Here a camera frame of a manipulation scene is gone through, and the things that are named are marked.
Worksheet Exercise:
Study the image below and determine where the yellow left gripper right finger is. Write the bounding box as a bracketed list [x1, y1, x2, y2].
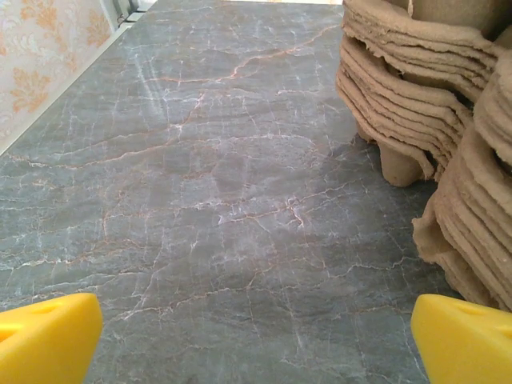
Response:
[410, 294, 512, 384]

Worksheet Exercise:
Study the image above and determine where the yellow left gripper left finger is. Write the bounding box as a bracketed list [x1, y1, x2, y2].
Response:
[0, 292, 104, 384]

